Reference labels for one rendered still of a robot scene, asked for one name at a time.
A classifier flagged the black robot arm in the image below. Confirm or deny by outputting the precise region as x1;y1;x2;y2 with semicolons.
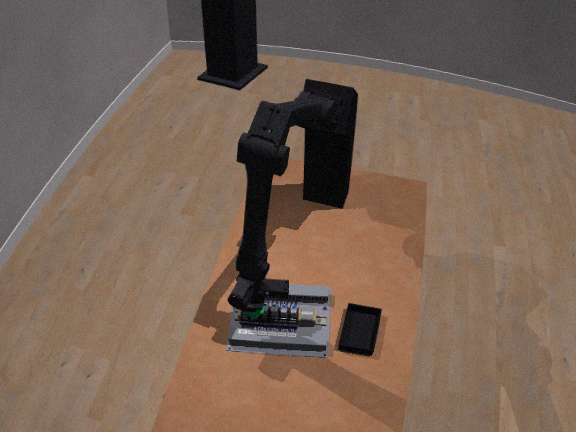
227;89;346;310

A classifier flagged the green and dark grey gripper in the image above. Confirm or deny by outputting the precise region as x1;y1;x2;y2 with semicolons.
241;284;264;319

